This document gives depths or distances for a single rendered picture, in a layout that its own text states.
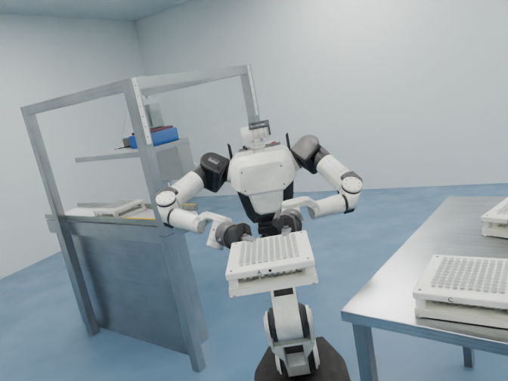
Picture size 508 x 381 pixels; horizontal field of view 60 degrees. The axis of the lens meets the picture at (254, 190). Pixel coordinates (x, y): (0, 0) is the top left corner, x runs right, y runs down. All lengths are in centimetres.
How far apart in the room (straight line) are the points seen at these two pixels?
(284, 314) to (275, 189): 50
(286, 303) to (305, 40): 451
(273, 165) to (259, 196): 15
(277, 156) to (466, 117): 395
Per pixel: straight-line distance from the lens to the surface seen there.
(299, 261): 119
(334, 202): 166
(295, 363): 209
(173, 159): 261
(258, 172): 179
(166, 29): 712
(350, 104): 576
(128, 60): 724
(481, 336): 120
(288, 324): 182
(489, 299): 120
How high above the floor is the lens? 153
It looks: 13 degrees down
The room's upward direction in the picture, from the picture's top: 11 degrees counter-clockwise
